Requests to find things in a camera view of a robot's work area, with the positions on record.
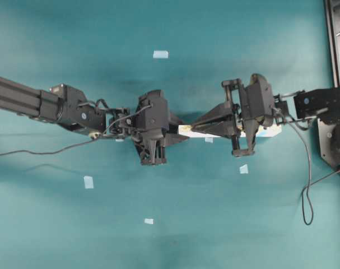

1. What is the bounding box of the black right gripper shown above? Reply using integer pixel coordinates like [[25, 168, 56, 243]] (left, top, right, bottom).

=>
[[191, 78, 259, 157]]

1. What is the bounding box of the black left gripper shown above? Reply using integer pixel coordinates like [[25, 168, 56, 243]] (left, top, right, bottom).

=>
[[131, 110, 189, 165]]

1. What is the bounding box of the white particle wooden board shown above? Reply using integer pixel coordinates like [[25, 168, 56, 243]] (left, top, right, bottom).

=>
[[178, 124, 282, 138]]

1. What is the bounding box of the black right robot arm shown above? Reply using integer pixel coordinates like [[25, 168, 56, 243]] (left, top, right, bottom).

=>
[[191, 74, 340, 166]]

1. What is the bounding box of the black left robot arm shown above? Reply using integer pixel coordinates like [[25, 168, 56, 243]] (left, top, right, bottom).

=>
[[0, 77, 188, 165]]

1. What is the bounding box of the blue tape marker under rod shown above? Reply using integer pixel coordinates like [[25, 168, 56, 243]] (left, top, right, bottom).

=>
[[144, 218, 155, 225]]

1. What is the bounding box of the blue tape marker centre-right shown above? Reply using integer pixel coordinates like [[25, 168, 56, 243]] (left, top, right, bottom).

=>
[[205, 137, 213, 143]]

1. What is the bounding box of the blue tape marker right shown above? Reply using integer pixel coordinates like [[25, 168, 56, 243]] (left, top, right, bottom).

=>
[[239, 164, 249, 174]]

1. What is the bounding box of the blue tape marker top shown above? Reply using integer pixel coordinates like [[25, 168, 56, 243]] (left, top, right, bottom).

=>
[[153, 50, 169, 59]]

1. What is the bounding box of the blue tape marker lower-left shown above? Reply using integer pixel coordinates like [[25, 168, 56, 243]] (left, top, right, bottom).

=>
[[83, 175, 94, 189]]

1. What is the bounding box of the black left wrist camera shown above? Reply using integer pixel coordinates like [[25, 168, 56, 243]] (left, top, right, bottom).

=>
[[134, 90, 169, 139]]

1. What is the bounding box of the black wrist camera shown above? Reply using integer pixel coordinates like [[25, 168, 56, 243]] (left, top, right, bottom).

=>
[[239, 73, 274, 128], [134, 90, 169, 139]]

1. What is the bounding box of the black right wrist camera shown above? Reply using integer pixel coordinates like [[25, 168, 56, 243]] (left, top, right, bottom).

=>
[[239, 73, 274, 128]]

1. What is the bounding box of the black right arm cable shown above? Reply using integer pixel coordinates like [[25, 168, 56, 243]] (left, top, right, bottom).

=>
[[270, 106, 340, 225]]

